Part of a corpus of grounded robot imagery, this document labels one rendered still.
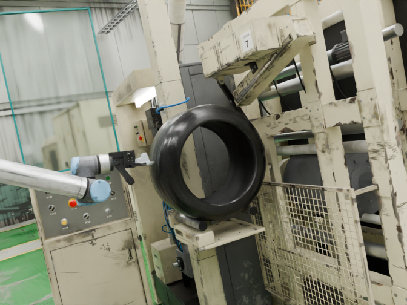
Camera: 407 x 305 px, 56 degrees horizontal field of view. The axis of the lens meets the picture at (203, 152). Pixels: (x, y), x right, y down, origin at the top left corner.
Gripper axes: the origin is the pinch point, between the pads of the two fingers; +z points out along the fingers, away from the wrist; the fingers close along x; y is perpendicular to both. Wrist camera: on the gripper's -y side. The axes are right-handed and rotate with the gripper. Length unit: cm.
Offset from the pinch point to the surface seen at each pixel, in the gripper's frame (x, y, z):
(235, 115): -11.6, 19.7, 40.9
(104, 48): 978, 327, 144
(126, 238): 58, -46, -5
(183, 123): -10.8, 17.5, 14.1
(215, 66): 8, 48, 42
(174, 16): 62, 94, 41
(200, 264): 26, -61, 29
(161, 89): 28, 40, 17
